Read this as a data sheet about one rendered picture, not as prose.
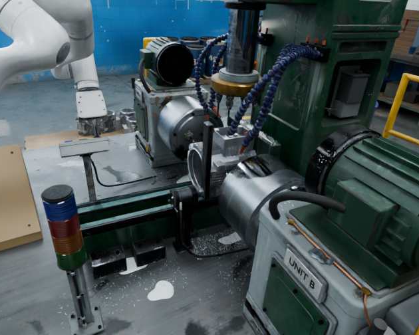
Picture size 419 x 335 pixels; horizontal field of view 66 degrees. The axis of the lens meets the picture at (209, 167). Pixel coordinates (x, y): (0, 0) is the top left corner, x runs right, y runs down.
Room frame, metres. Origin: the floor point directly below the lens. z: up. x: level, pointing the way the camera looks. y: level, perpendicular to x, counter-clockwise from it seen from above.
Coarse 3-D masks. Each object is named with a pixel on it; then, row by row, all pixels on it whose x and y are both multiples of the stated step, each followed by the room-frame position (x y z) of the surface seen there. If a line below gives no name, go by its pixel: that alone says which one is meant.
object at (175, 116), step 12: (168, 108) 1.30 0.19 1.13; (180, 108) 1.25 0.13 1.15; (192, 108) 1.23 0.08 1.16; (168, 120) 1.24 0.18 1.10; (180, 120) 1.19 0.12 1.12; (192, 120) 1.21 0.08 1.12; (204, 120) 1.23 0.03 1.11; (216, 120) 1.26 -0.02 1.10; (168, 132) 1.19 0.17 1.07; (180, 132) 1.19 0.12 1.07; (192, 132) 1.21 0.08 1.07; (168, 144) 1.20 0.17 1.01; (180, 144) 1.19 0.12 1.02; (180, 156) 1.19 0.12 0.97
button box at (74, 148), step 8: (64, 144) 1.02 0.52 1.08; (72, 144) 1.03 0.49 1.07; (80, 144) 1.04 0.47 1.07; (88, 144) 1.05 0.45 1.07; (96, 144) 1.06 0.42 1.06; (104, 144) 1.07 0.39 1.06; (64, 152) 1.01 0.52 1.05; (72, 152) 1.02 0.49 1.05; (80, 152) 1.03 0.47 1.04; (88, 152) 1.04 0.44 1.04; (96, 152) 1.08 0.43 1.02
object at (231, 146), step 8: (216, 128) 1.08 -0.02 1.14; (224, 128) 1.09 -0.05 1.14; (240, 128) 1.11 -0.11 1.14; (216, 136) 1.04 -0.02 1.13; (224, 136) 1.08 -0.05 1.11; (232, 136) 1.06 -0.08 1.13; (240, 136) 1.09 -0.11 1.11; (224, 144) 0.99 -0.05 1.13; (232, 144) 1.00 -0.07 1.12; (240, 144) 1.01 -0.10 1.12; (224, 152) 0.99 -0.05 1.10; (232, 152) 1.00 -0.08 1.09
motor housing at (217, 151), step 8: (200, 144) 1.01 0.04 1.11; (216, 144) 1.02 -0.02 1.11; (192, 152) 1.06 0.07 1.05; (200, 152) 0.97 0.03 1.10; (216, 152) 0.99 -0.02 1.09; (192, 160) 1.07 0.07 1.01; (200, 160) 1.08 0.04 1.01; (216, 160) 0.97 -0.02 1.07; (224, 160) 0.98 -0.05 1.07; (232, 160) 0.99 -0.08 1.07; (192, 168) 1.06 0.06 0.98; (200, 168) 1.07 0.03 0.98; (232, 168) 0.97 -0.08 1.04; (192, 176) 1.04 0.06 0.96; (200, 176) 1.05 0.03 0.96; (216, 176) 0.93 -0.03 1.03; (224, 176) 0.95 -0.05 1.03; (192, 184) 1.03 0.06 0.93; (200, 184) 1.02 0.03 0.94; (216, 184) 0.93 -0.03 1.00
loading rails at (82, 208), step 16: (144, 192) 0.97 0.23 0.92; (160, 192) 0.98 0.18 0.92; (80, 208) 0.86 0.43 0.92; (96, 208) 0.87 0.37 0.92; (112, 208) 0.89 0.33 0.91; (128, 208) 0.91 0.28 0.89; (144, 208) 0.94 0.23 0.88; (160, 208) 0.89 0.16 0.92; (208, 208) 0.94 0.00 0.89; (80, 224) 0.84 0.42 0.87; (96, 224) 0.79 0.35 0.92; (112, 224) 0.79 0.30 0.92; (128, 224) 0.81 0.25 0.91; (144, 224) 0.83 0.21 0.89; (160, 224) 0.86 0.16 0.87; (192, 224) 0.91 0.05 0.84; (208, 224) 0.94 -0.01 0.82; (96, 240) 0.76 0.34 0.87; (112, 240) 0.78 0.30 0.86; (128, 240) 0.81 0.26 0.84
